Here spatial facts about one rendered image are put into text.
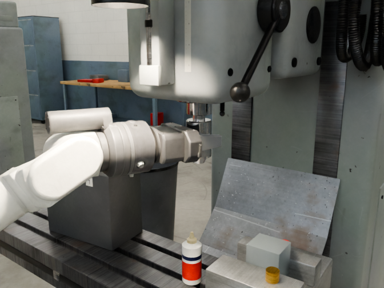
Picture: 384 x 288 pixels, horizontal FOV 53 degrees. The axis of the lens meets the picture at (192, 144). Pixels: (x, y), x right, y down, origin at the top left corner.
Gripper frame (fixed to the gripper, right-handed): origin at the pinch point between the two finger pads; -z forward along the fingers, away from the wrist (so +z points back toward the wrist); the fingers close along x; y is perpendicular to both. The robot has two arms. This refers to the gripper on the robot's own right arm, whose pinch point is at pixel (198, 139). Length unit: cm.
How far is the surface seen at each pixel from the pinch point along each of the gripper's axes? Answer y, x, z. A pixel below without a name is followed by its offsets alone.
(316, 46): -17.1, -2.2, -26.9
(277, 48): -16.5, -5.7, -12.8
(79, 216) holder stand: 24.0, 30.8, 14.9
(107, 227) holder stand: 24.7, 22.8, 10.5
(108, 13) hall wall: -81, 621, -205
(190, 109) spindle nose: -5.8, -0.8, 2.3
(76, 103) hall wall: 86, 720, -166
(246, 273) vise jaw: 19.5, -15.2, 0.1
